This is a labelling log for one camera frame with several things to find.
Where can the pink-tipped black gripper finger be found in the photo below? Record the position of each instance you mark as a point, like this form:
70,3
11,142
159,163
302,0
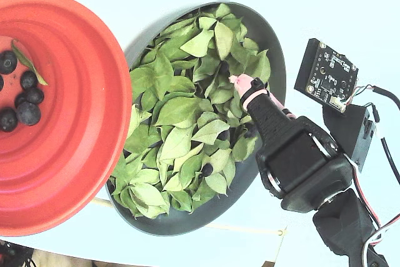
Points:
265,120
281,107

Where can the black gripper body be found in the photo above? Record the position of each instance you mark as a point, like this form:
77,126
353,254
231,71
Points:
289,151

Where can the dark blueberry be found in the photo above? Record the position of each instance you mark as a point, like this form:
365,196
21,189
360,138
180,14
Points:
1,82
8,120
19,99
34,96
28,80
7,61
28,113
223,135
224,67
250,131

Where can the pile of green leaves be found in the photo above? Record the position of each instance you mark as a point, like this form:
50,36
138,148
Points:
175,113

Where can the dark grey round bowl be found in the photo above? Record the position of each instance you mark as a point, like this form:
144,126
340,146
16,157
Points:
175,226

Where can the red collapsible ribbed cup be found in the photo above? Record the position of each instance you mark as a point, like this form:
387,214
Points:
78,123

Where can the narrow green leaf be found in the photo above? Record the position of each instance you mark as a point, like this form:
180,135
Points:
27,62

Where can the beige speckled rug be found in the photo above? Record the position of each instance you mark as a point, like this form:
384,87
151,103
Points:
62,260

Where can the black printed camera mount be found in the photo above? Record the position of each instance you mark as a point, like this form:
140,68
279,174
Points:
350,135

